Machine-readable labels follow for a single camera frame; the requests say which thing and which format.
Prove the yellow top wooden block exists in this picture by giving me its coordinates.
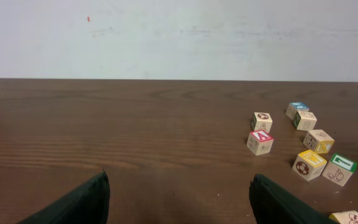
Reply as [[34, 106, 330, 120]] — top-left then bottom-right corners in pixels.
[[292, 149, 328, 181]]

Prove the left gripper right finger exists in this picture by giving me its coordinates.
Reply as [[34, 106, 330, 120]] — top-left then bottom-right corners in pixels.
[[249, 174, 336, 224]]

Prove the red letter A block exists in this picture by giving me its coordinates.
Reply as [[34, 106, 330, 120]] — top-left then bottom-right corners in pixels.
[[246, 130, 274, 156]]

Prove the soccer ball picture block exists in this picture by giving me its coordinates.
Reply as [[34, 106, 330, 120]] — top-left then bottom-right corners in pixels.
[[251, 112, 273, 133]]

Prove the yellow sided picture block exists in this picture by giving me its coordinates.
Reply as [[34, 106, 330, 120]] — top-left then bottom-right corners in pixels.
[[303, 129, 334, 154]]

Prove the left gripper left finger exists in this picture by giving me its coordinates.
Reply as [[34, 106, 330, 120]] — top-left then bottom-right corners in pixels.
[[18, 171, 110, 224]]

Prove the plain block beside blue block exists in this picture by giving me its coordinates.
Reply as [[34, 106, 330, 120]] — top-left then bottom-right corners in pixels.
[[293, 111, 317, 131]]

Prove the plain front wooden block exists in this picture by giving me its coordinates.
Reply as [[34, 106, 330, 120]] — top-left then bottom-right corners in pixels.
[[329, 210, 358, 224]]

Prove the blue top wooden block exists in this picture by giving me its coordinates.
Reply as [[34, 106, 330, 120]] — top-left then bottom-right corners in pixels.
[[285, 102, 309, 120]]

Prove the green number 7 block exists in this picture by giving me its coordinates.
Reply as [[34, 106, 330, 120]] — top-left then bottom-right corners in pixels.
[[322, 153, 357, 187]]

